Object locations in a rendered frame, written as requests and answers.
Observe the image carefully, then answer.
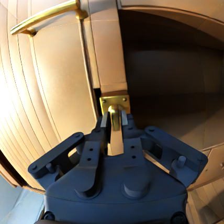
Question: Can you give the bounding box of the wooden slatted tambour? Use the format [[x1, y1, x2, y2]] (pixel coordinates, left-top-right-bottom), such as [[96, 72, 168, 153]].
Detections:
[[0, 0, 102, 193]]

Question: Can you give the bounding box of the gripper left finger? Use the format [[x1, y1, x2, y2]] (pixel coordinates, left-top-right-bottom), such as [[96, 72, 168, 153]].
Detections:
[[28, 111, 111, 199]]

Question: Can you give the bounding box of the brass tambour handle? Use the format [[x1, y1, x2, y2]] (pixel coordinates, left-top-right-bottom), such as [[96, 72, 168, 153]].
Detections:
[[9, 0, 88, 38]]

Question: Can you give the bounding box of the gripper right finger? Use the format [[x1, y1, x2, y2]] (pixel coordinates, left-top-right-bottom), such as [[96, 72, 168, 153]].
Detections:
[[120, 109, 209, 199]]

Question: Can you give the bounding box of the brass lock thumbturn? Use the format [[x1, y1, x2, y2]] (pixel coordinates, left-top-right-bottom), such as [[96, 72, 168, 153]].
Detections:
[[108, 104, 122, 132]]

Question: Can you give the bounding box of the wooden roll-top desk body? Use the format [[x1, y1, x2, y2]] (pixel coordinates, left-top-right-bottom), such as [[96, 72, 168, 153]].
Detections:
[[0, 0, 224, 224]]

